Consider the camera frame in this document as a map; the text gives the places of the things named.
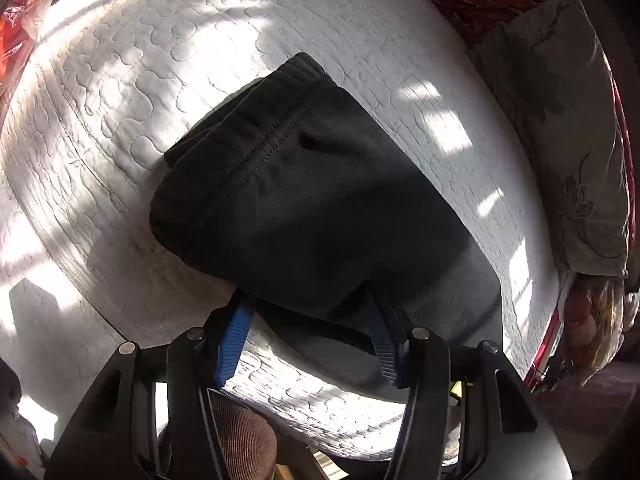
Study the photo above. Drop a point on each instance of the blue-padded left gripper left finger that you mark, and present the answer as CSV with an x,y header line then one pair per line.
x,y
200,360

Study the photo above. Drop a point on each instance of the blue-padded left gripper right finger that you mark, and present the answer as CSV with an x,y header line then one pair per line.
x,y
416,359

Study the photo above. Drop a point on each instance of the black pants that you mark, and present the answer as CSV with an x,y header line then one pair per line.
x,y
293,193

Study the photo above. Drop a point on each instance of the red blanket at bedside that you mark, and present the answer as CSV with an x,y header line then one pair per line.
x,y
546,349

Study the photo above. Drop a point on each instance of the plastic bag with plush toys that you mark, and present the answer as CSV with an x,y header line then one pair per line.
x,y
597,315

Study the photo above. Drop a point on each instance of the white quilted mattress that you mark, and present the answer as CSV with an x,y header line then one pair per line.
x,y
113,84

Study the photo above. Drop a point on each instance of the grey floral pillow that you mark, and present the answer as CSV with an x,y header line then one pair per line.
x,y
548,72

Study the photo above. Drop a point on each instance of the red plastic bag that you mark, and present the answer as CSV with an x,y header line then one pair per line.
x,y
21,21

